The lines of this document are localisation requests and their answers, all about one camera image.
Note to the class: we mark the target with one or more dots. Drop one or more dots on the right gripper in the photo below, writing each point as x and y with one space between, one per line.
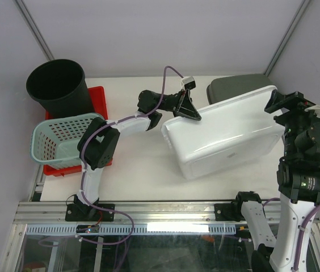
295 101

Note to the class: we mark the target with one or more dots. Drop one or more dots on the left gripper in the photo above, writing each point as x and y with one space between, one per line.
183 106

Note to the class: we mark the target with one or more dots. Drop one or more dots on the grey-green plastic tray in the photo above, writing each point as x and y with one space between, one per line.
228 87

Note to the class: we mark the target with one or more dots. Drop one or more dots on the white plastic tub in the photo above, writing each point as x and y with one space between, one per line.
229 133

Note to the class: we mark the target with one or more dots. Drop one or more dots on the black plastic bucket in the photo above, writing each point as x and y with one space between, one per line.
59 87

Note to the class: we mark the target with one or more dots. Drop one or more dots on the light blue perforated basket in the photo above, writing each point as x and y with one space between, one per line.
54 142

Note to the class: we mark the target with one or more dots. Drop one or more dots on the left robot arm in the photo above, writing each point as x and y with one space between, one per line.
97 145

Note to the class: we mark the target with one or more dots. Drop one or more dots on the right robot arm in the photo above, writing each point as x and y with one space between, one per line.
298 177

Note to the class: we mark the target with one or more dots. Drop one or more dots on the red plastic tray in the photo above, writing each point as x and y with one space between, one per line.
98 99

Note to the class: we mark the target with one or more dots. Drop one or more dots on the right aluminium frame post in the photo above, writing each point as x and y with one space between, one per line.
299 14

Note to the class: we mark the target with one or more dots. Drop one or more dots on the aluminium frame post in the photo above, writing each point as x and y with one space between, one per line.
34 29
299 14

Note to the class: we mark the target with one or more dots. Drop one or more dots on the aluminium mounting rail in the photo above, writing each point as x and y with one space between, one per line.
140 212

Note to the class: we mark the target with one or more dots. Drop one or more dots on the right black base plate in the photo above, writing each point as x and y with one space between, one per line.
227 212

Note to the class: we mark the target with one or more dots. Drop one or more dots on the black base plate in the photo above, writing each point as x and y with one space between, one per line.
227 212
80 212

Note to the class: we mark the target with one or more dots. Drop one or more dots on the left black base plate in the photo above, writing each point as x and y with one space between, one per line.
80 212

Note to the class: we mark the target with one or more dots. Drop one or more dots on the left aluminium frame post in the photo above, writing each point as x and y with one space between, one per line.
34 29

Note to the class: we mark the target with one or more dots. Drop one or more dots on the white slotted cable duct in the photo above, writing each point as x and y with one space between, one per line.
152 228

